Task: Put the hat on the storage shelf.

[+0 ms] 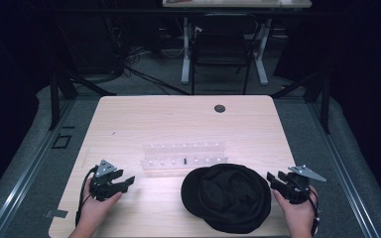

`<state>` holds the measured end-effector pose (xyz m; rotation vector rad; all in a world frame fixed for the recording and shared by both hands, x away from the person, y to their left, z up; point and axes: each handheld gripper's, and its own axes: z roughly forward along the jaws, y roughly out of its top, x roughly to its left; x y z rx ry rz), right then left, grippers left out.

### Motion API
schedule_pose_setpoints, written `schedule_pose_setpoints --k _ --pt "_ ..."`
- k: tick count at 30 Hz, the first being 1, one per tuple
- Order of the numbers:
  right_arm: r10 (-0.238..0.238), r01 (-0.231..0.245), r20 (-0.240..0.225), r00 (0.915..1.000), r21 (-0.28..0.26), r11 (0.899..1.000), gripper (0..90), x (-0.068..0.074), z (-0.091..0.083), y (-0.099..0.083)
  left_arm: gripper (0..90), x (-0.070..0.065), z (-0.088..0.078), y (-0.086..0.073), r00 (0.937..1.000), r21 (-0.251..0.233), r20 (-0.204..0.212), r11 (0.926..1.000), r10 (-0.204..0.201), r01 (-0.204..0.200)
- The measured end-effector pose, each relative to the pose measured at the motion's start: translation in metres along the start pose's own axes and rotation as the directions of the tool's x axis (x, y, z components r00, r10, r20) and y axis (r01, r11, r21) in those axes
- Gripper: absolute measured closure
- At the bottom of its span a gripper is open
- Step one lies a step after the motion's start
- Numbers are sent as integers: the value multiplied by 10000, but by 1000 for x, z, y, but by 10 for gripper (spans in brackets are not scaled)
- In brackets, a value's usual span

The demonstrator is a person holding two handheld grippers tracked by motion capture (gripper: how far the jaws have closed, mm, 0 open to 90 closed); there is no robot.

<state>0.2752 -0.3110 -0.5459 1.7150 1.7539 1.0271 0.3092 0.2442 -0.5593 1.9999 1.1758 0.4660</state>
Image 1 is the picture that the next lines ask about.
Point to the white-legged desk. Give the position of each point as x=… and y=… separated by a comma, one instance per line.
x=234, y=4

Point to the grey tape strip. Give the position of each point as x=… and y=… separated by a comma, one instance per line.
x=56, y=213

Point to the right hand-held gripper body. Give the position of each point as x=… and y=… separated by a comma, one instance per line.
x=297, y=186

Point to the black cloth hat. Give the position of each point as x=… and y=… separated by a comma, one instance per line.
x=226, y=198

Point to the black tape square marker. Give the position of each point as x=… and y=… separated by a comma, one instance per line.
x=61, y=141

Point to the person's left hand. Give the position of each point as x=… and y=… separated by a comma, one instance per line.
x=96, y=210

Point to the black chair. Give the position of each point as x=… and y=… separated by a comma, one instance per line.
x=221, y=49

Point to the clear acrylic rack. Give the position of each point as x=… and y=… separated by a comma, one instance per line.
x=183, y=157

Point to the person's right hand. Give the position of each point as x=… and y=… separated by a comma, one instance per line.
x=297, y=214

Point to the black metal stand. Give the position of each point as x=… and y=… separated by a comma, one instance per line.
x=317, y=95
x=58, y=95

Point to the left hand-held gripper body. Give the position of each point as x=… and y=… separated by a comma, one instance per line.
x=103, y=186

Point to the round black table grommet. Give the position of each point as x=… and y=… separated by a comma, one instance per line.
x=219, y=108

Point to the aluminium floor rail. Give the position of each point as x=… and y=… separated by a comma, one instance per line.
x=344, y=172
x=29, y=165

